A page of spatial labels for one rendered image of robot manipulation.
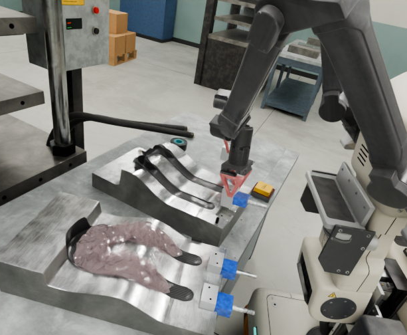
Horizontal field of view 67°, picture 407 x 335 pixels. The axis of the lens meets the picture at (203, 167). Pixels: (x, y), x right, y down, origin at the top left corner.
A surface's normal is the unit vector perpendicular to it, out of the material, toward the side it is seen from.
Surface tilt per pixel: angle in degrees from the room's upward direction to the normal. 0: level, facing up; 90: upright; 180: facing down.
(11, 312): 0
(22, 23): 90
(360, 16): 67
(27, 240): 0
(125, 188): 90
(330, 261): 90
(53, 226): 0
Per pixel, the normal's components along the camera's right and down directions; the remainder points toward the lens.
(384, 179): -0.59, 0.76
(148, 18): -0.40, 0.42
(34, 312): 0.17, -0.84
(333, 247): -0.08, 0.52
